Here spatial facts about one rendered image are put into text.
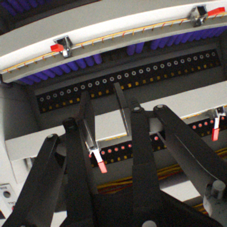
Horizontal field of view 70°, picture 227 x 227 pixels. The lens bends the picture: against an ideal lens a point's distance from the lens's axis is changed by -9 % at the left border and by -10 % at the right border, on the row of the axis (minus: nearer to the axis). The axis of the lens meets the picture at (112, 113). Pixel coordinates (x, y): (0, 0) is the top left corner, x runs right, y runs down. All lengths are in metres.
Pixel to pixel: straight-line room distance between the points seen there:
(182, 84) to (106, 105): 0.24
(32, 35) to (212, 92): 0.36
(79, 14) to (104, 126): 0.21
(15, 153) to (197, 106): 0.38
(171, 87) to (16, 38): 0.42
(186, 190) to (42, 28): 0.45
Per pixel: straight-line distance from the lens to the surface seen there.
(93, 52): 0.37
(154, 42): 0.44
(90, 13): 0.34
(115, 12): 0.34
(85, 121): 0.15
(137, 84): 0.49
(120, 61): 0.47
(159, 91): 0.54
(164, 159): 0.61
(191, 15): 0.40
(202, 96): 0.37
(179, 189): 0.44
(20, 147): 0.39
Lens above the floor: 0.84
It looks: 13 degrees up
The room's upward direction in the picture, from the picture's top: 164 degrees clockwise
